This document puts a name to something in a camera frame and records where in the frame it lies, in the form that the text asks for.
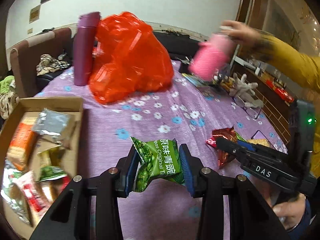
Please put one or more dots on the yellow green snack packet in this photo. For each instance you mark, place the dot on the yellow green snack packet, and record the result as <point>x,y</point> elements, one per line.
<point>52,156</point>

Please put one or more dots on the purple thermos bottle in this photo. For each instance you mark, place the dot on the purple thermos bottle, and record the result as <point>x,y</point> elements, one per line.
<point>83,47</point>

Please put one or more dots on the hand holding right gripper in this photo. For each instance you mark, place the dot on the hand holding right gripper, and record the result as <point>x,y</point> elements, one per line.
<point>290,213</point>

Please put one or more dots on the silver foil packet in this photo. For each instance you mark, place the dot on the silver foil packet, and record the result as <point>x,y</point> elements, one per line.
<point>55,127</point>

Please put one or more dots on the green pea snack packet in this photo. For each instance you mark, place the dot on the green pea snack packet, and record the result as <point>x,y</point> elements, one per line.
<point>157,159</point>

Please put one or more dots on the eyeglasses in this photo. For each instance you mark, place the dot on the eyeglasses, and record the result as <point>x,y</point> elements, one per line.
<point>252,112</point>

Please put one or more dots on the purple floral tablecloth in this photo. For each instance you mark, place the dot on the purple floral tablecloth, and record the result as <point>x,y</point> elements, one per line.
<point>165,210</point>

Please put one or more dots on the pink bottle with knit sleeve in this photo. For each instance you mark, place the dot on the pink bottle with knit sleeve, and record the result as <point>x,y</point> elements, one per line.
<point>213,54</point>

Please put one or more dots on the person's hand on bottle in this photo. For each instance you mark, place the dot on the person's hand on bottle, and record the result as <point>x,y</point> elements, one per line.
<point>241,33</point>

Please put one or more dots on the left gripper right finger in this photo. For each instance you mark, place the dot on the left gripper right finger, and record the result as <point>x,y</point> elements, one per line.
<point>187,167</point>

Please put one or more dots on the white plush toy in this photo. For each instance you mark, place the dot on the white plush toy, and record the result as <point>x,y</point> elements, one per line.
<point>245,92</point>

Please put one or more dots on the red plastic bag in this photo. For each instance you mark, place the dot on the red plastic bag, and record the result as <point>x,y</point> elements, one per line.
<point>129,59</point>

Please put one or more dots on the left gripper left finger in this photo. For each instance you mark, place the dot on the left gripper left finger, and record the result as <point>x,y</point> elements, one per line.
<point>133,162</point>

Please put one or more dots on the orange cracker packet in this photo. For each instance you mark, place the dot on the orange cracker packet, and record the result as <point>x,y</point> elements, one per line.
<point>22,143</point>

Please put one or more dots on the brown sofa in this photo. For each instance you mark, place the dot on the brown sofa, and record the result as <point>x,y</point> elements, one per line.
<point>25,56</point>

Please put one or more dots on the dark red snack packet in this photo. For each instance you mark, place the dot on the dark red snack packet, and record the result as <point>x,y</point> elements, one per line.
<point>219,141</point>

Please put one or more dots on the yellow sleeve forearm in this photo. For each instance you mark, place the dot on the yellow sleeve forearm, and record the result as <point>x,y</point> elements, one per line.
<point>300,68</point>

